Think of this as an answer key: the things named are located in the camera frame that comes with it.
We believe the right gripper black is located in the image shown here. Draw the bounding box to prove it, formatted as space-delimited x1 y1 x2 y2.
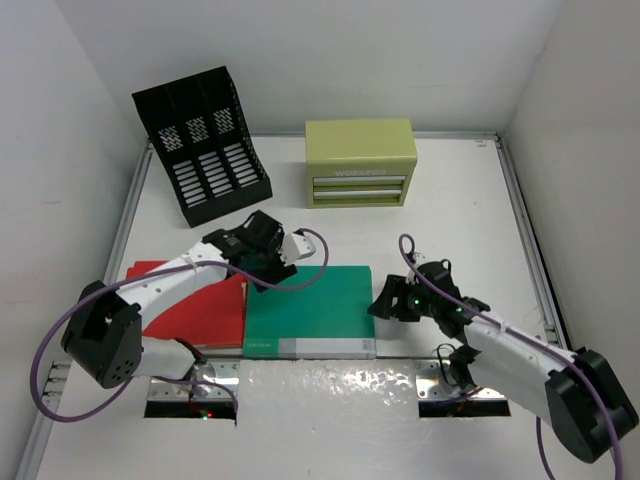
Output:
367 275 438 323

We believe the green binder folder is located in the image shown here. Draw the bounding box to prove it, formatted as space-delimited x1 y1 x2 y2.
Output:
242 266 376 360

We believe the olive green drawer toolbox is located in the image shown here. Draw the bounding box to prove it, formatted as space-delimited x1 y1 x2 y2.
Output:
305 118 418 208

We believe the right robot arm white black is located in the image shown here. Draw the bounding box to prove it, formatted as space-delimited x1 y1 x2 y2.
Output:
368 260 639 463

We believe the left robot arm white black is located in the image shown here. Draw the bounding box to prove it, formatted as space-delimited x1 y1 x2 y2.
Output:
61 210 314 389

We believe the red folder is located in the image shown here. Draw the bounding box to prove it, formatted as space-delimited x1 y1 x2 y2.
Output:
142 274 248 349

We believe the black three-slot file rack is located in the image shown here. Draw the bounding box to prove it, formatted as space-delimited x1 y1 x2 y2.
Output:
132 66 273 227

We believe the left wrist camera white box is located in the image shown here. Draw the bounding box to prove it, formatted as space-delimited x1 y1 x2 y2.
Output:
279 230 316 265

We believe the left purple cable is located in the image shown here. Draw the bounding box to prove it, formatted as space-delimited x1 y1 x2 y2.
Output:
29 228 330 422

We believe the purple cable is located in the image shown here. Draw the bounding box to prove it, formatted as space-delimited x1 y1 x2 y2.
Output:
29 228 330 422
397 232 626 480

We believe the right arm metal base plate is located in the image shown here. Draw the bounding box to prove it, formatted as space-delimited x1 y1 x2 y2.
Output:
414 357 507 403

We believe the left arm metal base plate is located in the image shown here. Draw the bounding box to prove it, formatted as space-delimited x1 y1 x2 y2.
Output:
147 357 240 404

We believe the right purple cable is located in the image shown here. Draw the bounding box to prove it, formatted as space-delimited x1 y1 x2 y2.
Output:
397 232 626 480

